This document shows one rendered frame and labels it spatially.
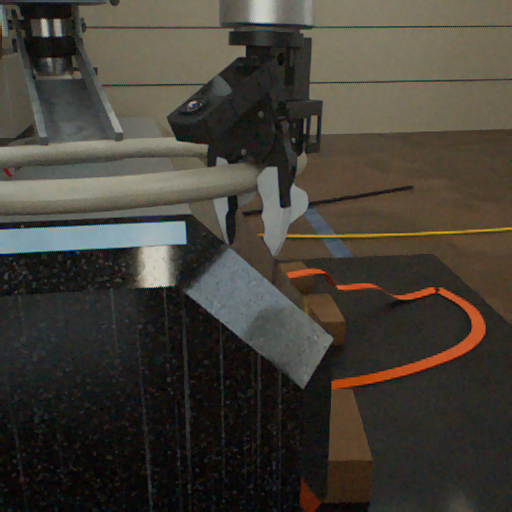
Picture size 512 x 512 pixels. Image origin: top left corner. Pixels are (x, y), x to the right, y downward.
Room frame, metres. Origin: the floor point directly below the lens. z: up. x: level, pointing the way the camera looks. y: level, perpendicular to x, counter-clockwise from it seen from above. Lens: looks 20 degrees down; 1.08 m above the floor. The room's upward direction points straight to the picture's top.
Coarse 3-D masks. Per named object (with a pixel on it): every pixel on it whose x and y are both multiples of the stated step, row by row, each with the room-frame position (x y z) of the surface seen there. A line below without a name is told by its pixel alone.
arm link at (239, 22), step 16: (224, 0) 0.62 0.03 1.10; (240, 0) 0.61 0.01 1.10; (256, 0) 0.60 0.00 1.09; (272, 0) 0.60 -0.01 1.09; (288, 0) 0.60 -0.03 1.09; (304, 0) 0.61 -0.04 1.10; (224, 16) 0.62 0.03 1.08; (240, 16) 0.61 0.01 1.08; (256, 16) 0.60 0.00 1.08; (272, 16) 0.60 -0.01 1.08; (288, 16) 0.60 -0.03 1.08; (304, 16) 0.61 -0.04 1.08
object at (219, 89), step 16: (240, 64) 0.62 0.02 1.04; (256, 64) 0.61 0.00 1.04; (272, 64) 0.61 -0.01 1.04; (224, 80) 0.60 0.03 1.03; (240, 80) 0.59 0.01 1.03; (256, 80) 0.59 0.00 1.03; (272, 80) 0.61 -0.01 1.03; (192, 96) 0.59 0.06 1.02; (208, 96) 0.58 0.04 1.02; (224, 96) 0.57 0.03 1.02; (240, 96) 0.57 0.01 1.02; (256, 96) 0.59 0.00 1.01; (176, 112) 0.57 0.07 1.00; (192, 112) 0.55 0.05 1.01; (208, 112) 0.55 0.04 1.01; (224, 112) 0.56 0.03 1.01; (240, 112) 0.57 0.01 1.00; (176, 128) 0.56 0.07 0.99; (192, 128) 0.54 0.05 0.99; (208, 128) 0.54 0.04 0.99; (224, 128) 0.56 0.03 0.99; (208, 144) 0.55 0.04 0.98
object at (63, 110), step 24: (0, 24) 1.52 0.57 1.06; (24, 24) 1.54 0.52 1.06; (72, 24) 1.50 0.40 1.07; (24, 48) 1.31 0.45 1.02; (24, 72) 1.19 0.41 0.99; (48, 96) 1.21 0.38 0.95; (72, 96) 1.22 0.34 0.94; (96, 96) 1.15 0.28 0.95; (48, 120) 1.10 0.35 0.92; (72, 120) 1.11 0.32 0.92; (96, 120) 1.12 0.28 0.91; (48, 144) 0.95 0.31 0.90
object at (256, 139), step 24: (264, 48) 0.63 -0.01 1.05; (288, 48) 0.65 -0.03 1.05; (288, 72) 0.65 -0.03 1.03; (264, 96) 0.62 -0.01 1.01; (288, 96) 0.65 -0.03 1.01; (240, 120) 0.62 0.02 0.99; (264, 120) 0.60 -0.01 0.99; (288, 120) 0.63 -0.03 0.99; (240, 144) 0.62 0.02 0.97; (264, 144) 0.60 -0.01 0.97; (312, 144) 0.64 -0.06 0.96
